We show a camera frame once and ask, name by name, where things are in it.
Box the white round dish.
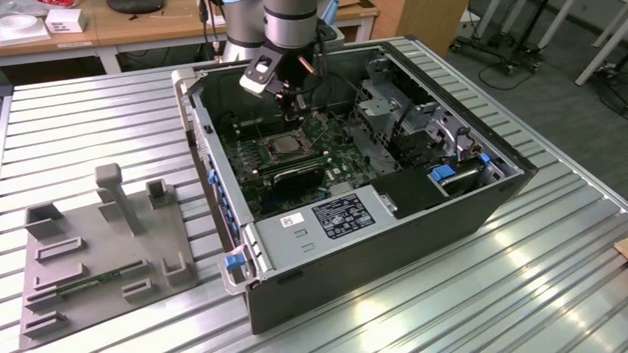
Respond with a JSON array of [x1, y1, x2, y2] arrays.
[[0, 13, 51, 41]]

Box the CPU socket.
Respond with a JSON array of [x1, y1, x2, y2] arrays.
[[259, 129, 318, 165]]

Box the silver drive cage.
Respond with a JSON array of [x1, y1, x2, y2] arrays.
[[351, 49, 446, 165]]

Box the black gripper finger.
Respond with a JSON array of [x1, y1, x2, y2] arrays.
[[292, 91, 310, 121], [280, 93, 296, 121]]

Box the grey parts rack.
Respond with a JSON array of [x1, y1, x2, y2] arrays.
[[18, 163, 200, 350]]

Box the black RAM slot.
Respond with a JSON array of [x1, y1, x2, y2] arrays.
[[240, 119, 299, 133], [242, 123, 302, 137], [238, 115, 298, 129]]

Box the black graphics card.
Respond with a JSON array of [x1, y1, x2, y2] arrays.
[[258, 156, 331, 195]]

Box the wooden desk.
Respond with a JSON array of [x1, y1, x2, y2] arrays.
[[0, 0, 382, 74]]

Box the white cardboard box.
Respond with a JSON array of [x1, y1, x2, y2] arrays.
[[43, 9, 88, 34]]

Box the silver power supply unit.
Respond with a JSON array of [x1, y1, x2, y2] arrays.
[[243, 182, 400, 271]]

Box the black open PC case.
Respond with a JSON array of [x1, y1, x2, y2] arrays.
[[170, 35, 539, 335]]

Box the blue case latch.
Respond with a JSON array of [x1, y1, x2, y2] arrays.
[[222, 253, 246, 273]]

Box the black wheeled stand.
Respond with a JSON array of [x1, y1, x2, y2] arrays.
[[450, 0, 551, 76]]

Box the black plastic shroud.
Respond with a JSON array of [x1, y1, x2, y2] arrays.
[[370, 169, 454, 221]]

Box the pale blue teach pendant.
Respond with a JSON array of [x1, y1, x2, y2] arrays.
[[318, 0, 340, 29]]

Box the green RAM stick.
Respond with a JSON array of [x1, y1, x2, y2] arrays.
[[54, 268, 124, 295]]

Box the wooden cabinet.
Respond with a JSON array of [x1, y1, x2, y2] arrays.
[[378, 0, 467, 58]]

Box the black round stand base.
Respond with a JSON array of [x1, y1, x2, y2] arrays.
[[106, 0, 166, 13]]

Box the black hanging cable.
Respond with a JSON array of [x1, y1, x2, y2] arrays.
[[198, 0, 226, 63]]

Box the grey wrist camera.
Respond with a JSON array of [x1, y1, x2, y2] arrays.
[[239, 46, 286, 97]]

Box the green motherboard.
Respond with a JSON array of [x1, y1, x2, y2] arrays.
[[215, 110, 394, 218]]

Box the white table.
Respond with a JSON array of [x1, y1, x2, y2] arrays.
[[574, 0, 628, 88], [471, 0, 575, 49]]

